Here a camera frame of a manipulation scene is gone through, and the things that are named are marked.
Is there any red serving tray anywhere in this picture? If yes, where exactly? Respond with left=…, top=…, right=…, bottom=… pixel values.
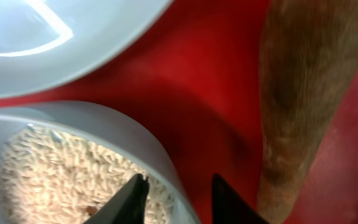
left=0, top=0, right=358, bottom=223

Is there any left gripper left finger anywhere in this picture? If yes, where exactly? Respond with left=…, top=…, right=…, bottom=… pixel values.
left=84, top=174, right=150, bottom=224

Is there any light blue rice bowl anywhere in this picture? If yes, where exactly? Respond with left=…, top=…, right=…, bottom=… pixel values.
left=0, top=101, right=200, bottom=223

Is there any orange carrot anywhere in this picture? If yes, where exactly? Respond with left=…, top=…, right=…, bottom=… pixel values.
left=257, top=0, right=358, bottom=223

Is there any large light blue plate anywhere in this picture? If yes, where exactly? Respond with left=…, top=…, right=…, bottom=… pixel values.
left=0, top=0, right=172, bottom=99

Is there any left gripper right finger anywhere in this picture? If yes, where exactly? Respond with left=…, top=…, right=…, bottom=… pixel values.
left=211, top=174, right=268, bottom=224

